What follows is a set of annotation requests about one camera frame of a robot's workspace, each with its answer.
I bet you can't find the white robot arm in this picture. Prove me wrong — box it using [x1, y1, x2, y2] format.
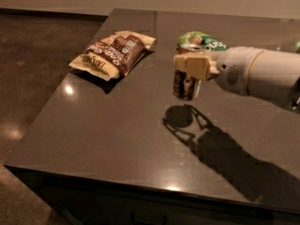
[173, 45, 300, 113]

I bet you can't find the green snack bag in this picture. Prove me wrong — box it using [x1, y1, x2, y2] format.
[177, 31, 228, 52]

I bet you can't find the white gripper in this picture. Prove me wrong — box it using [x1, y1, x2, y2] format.
[173, 47, 264, 96]

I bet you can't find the brown and cream snack bag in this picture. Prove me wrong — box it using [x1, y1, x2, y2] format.
[68, 31, 156, 81]

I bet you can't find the orange soda can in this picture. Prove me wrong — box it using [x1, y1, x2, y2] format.
[172, 43, 203, 100]

